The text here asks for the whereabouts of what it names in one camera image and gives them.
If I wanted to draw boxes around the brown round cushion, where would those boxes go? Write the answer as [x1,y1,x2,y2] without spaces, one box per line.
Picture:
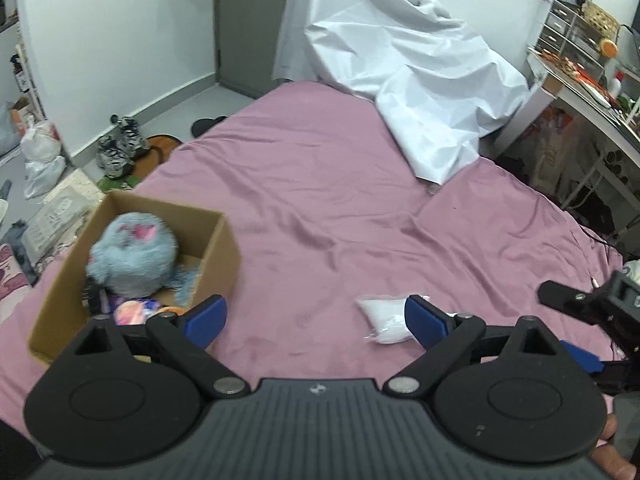
[131,134,182,181]

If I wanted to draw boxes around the person's right hand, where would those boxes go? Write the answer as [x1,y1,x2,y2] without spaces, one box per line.
[590,412,638,480]

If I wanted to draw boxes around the small orange cardboard box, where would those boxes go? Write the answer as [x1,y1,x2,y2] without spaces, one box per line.
[9,96,34,136]

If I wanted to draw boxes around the white desk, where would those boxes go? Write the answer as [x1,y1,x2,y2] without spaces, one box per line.
[492,52,640,211]

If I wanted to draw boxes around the small black plush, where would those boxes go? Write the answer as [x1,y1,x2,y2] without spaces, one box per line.
[81,282,104,318]

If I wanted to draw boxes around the grey sneaker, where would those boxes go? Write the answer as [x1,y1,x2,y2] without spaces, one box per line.
[110,116,151,154]
[95,135,134,180]

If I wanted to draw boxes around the pink printed cloth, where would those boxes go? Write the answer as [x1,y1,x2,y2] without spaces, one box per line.
[0,242,37,322]

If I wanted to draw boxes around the grey door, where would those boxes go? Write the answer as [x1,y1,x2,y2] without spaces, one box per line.
[212,0,292,99]

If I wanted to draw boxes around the brown paper bag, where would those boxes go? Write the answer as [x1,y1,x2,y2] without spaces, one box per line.
[530,107,582,192]

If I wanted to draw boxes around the white shelf rack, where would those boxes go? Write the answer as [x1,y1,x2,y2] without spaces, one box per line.
[0,0,47,113]

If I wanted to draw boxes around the black slipper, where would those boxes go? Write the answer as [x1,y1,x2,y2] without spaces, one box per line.
[191,116,229,137]

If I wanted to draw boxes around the grey drawer organizer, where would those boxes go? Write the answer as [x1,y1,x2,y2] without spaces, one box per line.
[537,0,621,68]

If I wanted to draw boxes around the blue-grey plush doll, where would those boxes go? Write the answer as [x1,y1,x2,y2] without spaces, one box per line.
[167,265,206,308]

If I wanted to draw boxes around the white soft packet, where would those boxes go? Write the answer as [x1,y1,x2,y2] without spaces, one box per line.
[355,295,426,346]

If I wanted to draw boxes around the pink bed sheet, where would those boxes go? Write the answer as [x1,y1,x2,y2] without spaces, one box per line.
[0,80,627,411]

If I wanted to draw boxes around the grey plush with pink heart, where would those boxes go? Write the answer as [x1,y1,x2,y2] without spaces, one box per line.
[85,211,179,297]

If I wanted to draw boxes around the white plastic bag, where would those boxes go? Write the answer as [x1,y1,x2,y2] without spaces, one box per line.
[24,156,67,200]
[20,120,64,163]

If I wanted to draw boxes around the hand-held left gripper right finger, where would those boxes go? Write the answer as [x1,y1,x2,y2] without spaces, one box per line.
[382,295,563,402]

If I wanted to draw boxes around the white cover sheet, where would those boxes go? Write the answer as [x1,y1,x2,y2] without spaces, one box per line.
[272,0,531,185]

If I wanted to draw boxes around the patterned floor mat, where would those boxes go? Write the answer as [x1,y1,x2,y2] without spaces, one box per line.
[22,169,107,262]

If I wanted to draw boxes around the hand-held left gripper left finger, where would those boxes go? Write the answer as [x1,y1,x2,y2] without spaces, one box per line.
[70,295,251,401]

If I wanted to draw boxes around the brown cardboard box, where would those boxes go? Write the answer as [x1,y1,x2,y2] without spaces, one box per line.
[27,190,242,367]

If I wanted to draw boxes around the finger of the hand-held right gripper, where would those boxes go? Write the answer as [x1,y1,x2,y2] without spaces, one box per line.
[560,339,606,376]
[537,280,610,324]

